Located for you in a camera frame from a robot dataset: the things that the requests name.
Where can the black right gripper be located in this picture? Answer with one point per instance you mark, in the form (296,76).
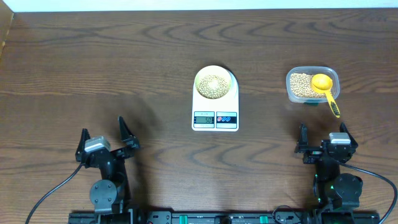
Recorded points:
(313,153)

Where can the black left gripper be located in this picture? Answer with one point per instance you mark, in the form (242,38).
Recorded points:
(129,139)

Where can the yellow measuring scoop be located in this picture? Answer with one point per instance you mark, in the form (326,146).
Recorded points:
(322,84)

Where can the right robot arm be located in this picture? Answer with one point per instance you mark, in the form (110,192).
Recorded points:
(337,193)

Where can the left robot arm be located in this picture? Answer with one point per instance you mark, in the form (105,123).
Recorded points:
(110,195)

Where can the white kitchen scale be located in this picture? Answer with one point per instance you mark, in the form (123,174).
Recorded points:
(221,114)

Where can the soybeans in bowl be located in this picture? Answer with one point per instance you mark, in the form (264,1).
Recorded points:
(213,86)

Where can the yellow bowl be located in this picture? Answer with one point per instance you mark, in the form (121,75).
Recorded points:
(213,70)

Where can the clear plastic container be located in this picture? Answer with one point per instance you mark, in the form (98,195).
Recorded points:
(312,70)

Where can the soybeans in container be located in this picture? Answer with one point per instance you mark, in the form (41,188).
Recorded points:
(300,85)

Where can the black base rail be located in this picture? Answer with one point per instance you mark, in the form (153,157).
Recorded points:
(280,216)

